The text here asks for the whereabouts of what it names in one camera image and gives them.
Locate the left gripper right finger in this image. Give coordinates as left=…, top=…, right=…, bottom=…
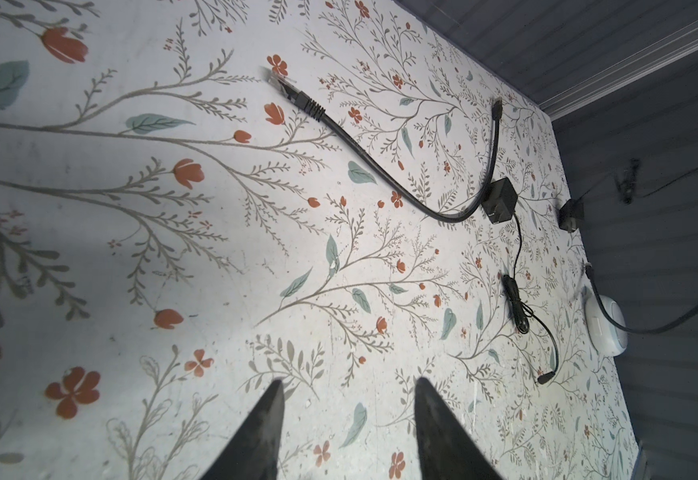
left=414, top=377, right=501, bottom=480

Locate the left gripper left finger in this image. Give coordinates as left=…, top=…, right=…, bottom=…
left=201, top=379, right=285, bottom=480

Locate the black power adapter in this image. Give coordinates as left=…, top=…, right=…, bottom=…
left=482, top=177, right=518, bottom=224
left=558, top=199, right=585, bottom=233

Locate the white round clock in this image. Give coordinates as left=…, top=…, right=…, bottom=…
left=585, top=294, right=628, bottom=357

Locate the floral table mat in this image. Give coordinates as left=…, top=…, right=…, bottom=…
left=0, top=1, right=639, bottom=479

